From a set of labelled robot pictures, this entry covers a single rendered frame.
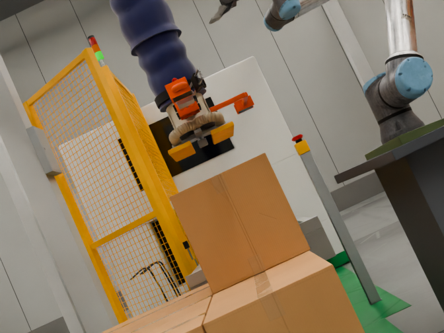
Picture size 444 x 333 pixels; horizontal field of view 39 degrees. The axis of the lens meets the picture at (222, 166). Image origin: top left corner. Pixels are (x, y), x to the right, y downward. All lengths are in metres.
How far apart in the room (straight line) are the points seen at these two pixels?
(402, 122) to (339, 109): 9.45
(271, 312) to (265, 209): 0.66
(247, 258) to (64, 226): 1.72
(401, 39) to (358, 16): 9.94
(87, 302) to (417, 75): 2.30
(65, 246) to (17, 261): 8.94
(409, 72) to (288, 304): 1.14
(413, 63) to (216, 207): 0.94
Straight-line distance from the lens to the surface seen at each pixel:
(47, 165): 3.83
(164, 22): 2.70
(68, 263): 3.82
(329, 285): 1.76
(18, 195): 6.18
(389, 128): 2.66
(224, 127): 2.50
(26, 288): 12.73
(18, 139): 3.93
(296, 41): 12.27
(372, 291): 3.65
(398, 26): 2.63
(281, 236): 2.33
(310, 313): 1.76
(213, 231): 2.33
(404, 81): 2.49
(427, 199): 2.57
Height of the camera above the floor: 0.78
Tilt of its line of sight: 5 degrees up
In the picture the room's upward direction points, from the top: 25 degrees counter-clockwise
